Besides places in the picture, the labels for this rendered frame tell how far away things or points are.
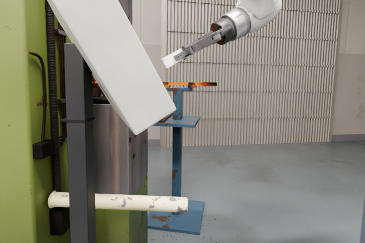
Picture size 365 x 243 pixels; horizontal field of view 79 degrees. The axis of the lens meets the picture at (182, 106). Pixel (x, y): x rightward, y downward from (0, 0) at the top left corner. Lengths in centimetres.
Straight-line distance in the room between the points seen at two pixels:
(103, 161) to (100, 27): 73
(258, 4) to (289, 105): 359
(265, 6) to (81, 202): 71
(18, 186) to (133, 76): 58
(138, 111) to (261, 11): 53
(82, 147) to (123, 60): 24
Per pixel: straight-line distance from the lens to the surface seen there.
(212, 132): 370
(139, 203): 76
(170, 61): 64
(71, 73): 50
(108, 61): 34
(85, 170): 52
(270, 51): 406
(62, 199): 85
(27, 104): 76
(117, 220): 110
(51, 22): 83
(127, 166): 98
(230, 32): 71
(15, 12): 79
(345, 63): 501
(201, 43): 64
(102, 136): 98
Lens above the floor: 100
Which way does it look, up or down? 6 degrees down
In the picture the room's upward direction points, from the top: 1 degrees clockwise
